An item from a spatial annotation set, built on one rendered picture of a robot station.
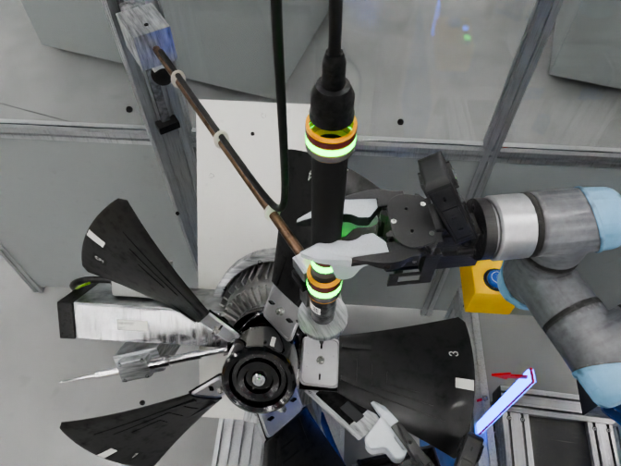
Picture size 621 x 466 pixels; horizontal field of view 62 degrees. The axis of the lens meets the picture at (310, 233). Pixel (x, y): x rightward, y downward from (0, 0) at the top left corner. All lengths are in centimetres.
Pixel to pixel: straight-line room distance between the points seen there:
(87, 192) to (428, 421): 133
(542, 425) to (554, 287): 137
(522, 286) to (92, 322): 76
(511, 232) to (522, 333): 181
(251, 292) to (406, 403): 33
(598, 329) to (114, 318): 80
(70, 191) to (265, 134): 99
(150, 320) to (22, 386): 143
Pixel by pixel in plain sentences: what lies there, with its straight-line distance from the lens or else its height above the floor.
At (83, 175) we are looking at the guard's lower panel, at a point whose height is 81.
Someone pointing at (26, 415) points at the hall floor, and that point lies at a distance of 236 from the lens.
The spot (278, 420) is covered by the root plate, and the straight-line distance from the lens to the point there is 94.
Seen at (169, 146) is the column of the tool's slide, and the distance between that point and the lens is 133.
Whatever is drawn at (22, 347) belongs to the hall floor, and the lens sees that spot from 249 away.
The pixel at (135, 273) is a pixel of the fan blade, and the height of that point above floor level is 130.
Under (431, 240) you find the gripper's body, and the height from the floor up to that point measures 157.
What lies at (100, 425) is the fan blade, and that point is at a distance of 98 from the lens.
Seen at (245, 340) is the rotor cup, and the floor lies 125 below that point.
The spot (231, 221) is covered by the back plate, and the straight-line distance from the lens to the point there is 105.
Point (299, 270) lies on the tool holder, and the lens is 66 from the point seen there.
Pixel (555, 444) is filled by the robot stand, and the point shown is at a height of 21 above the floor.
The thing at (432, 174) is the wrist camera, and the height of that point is 165.
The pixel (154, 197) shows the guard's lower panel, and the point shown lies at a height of 71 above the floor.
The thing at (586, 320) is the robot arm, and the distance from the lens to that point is 68.
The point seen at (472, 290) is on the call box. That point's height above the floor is 106.
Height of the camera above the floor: 201
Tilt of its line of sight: 55 degrees down
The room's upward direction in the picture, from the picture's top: straight up
